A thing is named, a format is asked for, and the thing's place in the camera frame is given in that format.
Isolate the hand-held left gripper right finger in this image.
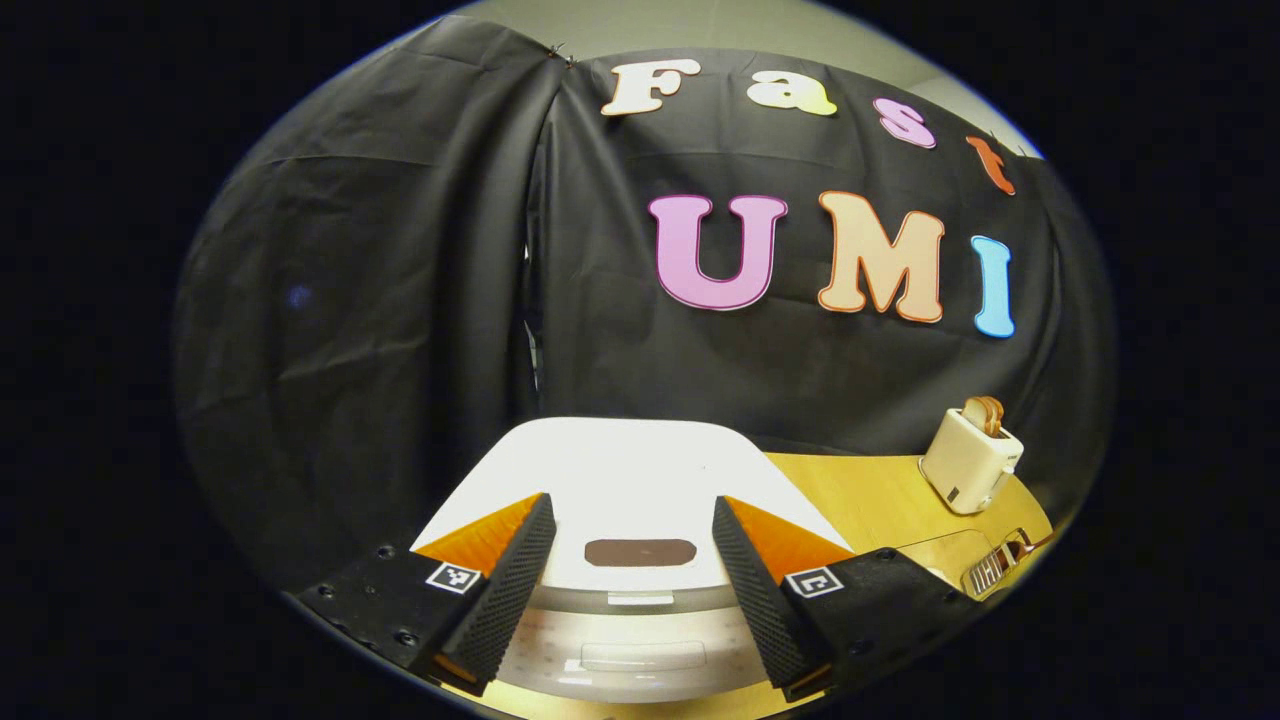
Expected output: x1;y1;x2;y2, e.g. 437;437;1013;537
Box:
712;495;986;703

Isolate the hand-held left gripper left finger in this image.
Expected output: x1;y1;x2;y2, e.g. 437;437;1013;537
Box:
290;492;558;698

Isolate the white rice cooker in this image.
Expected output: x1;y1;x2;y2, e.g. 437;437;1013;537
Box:
410;417;856;704

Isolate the white toaster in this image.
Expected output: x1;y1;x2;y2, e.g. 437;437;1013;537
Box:
919;407;1025;516

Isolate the black backdrop cloth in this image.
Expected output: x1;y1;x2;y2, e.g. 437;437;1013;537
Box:
172;15;1116;601

